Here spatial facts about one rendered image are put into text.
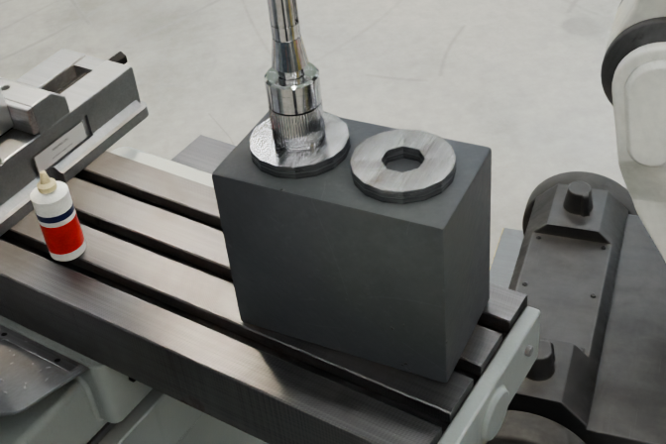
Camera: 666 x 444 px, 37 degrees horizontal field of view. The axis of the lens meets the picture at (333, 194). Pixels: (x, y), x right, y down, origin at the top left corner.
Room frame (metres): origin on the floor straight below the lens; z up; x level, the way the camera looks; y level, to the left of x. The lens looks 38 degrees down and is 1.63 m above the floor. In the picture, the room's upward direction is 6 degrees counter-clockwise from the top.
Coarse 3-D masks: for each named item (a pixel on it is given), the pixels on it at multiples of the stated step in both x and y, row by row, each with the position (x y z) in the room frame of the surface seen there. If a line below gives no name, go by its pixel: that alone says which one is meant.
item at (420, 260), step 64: (256, 128) 0.75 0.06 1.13; (384, 128) 0.74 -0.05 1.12; (256, 192) 0.68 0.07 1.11; (320, 192) 0.66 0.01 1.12; (384, 192) 0.64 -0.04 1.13; (448, 192) 0.64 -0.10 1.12; (256, 256) 0.69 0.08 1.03; (320, 256) 0.65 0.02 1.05; (384, 256) 0.62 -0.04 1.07; (448, 256) 0.60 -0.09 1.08; (256, 320) 0.69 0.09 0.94; (320, 320) 0.66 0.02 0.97; (384, 320) 0.62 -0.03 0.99; (448, 320) 0.60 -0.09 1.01
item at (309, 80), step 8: (312, 64) 0.73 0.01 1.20; (272, 72) 0.73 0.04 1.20; (304, 72) 0.72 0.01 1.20; (312, 72) 0.72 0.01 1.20; (272, 80) 0.72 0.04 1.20; (280, 80) 0.71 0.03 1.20; (288, 80) 0.71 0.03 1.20; (296, 80) 0.71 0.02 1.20; (304, 80) 0.71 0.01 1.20; (312, 80) 0.71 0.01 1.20; (272, 88) 0.71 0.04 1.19; (280, 88) 0.70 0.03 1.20; (288, 88) 0.70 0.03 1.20; (296, 88) 0.70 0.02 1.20; (304, 88) 0.70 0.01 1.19; (312, 88) 0.71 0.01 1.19; (280, 96) 0.70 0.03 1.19; (288, 96) 0.70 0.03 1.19; (296, 96) 0.70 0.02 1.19
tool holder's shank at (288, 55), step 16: (272, 0) 0.72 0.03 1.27; (288, 0) 0.72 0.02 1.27; (272, 16) 0.72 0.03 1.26; (288, 16) 0.71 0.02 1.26; (272, 32) 0.72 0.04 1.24; (288, 32) 0.71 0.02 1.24; (272, 48) 0.72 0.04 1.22; (288, 48) 0.71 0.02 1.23; (304, 48) 0.72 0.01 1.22; (272, 64) 0.72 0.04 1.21; (288, 64) 0.71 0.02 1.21; (304, 64) 0.72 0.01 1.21
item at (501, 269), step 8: (504, 232) 1.40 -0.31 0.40; (512, 232) 1.40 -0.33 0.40; (520, 232) 1.39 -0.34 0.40; (504, 240) 1.38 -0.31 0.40; (512, 240) 1.37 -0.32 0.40; (520, 240) 1.37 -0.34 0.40; (504, 248) 1.35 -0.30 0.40; (512, 248) 1.35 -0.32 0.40; (496, 256) 1.34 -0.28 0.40; (504, 256) 1.33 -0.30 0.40; (512, 256) 1.33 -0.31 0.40; (496, 264) 1.32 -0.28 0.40; (504, 264) 1.31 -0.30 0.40; (512, 264) 1.31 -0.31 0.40; (496, 272) 1.29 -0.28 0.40; (504, 272) 1.29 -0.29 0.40; (512, 272) 1.29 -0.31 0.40; (496, 280) 1.27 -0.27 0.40; (504, 280) 1.27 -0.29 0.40
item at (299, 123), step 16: (272, 96) 0.71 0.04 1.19; (304, 96) 0.70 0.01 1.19; (320, 96) 0.72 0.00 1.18; (272, 112) 0.71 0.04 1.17; (288, 112) 0.70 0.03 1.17; (304, 112) 0.70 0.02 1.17; (320, 112) 0.72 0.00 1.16; (272, 128) 0.72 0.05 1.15; (288, 128) 0.70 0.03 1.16; (304, 128) 0.70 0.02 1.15; (320, 128) 0.71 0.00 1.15; (288, 144) 0.70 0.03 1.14; (304, 144) 0.70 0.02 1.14
